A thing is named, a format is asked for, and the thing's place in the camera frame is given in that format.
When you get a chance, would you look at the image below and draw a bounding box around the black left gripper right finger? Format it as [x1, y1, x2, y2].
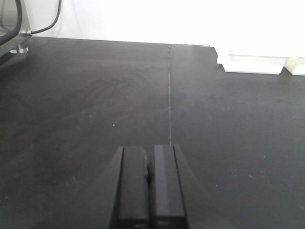
[150, 145, 207, 229]

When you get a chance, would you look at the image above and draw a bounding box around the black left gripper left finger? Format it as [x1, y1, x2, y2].
[96, 146, 149, 229]

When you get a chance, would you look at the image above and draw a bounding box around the left white storage bin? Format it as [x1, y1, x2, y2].
[214, 46, 287, 74]

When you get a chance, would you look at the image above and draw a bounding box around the white storage bin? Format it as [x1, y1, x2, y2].
[284, 57, 305, 76]
[214, 46, 287, 74]

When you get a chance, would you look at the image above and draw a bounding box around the middle white storage bin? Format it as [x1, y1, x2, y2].
[284, 57, 305, 76]

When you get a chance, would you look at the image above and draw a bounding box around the black cable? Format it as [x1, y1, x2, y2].
[30, 0, 62, 34]

